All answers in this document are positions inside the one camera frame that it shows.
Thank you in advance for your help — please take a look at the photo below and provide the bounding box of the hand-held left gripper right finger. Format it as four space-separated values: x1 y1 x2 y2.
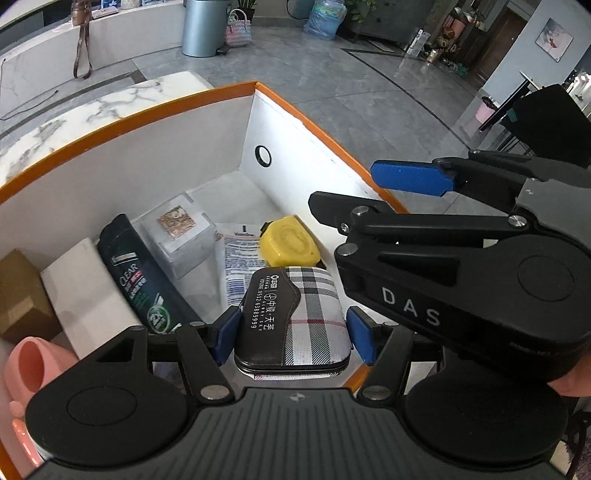
346 305 444 401

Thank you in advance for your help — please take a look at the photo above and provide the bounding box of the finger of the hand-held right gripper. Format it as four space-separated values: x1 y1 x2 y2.
370 150 591 209
308 191 532 291

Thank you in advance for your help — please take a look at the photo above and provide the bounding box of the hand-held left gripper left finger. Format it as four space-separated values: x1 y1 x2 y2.
95 305 243 402

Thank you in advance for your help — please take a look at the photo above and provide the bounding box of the plaid zip case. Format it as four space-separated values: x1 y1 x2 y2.
233 265 354 381

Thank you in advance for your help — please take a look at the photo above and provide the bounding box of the printed paper packet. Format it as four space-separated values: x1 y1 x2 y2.
215 223 269 308

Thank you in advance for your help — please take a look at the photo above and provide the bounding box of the clear square picture box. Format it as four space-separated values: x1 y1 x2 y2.
140 193 217 280

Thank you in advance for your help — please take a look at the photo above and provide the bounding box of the dark shampoo bottle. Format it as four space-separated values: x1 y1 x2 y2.
97 213 201 335

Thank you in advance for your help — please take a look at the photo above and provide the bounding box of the white rectangular box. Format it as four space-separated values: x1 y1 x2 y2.
41 237 144 361

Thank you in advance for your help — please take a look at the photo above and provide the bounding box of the orange cardboard box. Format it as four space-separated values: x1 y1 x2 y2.
0 82 411 480

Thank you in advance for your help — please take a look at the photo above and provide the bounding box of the pink plastic container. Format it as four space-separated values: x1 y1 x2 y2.
10 418 44 468
4 337 79 409

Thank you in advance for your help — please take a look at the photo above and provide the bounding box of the brown cardboard box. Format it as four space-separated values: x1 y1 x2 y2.
0 249 63 344

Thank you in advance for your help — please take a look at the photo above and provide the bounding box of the person's right hand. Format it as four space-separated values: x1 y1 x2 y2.
547 353 591 398

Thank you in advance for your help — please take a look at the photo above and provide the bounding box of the small pink bin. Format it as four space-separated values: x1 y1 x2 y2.
475 97 497 132

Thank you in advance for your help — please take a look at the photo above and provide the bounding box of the black chair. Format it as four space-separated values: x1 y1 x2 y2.
496 83 591 162

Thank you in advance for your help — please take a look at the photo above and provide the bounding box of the dark grey cabinet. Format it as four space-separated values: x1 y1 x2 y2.
355 0 435 47

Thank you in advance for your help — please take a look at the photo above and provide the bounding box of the brown wooden door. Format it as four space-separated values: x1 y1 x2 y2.
462 9 527 88

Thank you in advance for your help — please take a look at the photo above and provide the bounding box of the hanging vine plant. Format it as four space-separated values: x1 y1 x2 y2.
344 0 379 24

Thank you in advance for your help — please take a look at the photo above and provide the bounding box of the blue water jug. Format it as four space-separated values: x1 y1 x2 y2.
303 0 348 41

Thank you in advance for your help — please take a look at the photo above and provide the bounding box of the woven basket bag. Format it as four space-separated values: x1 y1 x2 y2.
225 8 253 48

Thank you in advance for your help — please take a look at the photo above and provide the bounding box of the grey trash can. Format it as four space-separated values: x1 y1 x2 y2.
181 0 232 58

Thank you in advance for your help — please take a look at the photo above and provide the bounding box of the white marble console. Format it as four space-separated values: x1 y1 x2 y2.
0 0 185 121

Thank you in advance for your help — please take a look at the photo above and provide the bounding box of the framed wall picture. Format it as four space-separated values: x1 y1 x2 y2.
538 18 574 62

